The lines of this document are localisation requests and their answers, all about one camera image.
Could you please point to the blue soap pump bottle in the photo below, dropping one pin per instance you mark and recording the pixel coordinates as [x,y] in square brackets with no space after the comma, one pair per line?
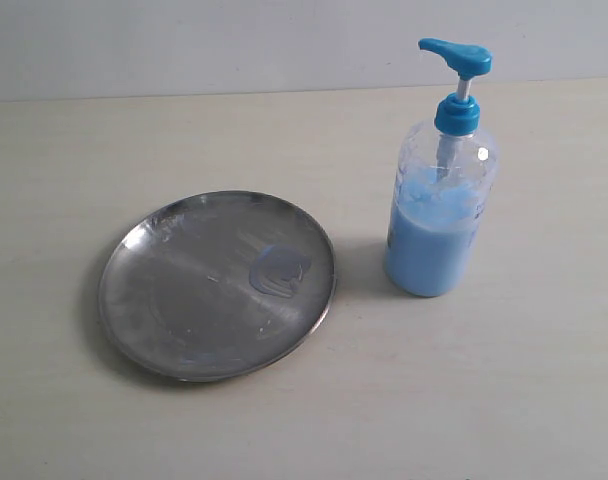
[445,172]

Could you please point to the blue soap blob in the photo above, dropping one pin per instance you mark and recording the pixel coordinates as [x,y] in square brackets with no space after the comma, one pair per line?
[278,271]

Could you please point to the round stainless steel plate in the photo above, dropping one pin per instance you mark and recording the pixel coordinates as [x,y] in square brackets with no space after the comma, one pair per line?
[174,296]

